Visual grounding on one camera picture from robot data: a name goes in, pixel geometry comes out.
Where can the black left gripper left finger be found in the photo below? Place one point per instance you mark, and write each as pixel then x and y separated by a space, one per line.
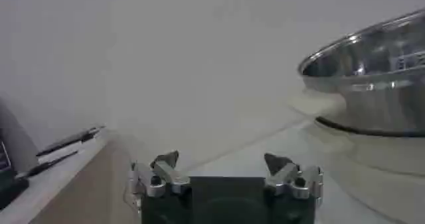
pixel 159 175

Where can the steel steamer pot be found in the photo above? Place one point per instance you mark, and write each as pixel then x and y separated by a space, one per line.
pixel 368 75

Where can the black pen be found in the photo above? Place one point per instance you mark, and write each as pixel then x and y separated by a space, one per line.
pixel 71 139
pixel 50 164

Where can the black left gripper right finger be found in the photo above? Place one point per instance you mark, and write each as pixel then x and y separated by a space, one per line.
pixel 292 178

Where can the dark box with label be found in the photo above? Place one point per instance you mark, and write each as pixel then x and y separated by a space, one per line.
pixel 9 175

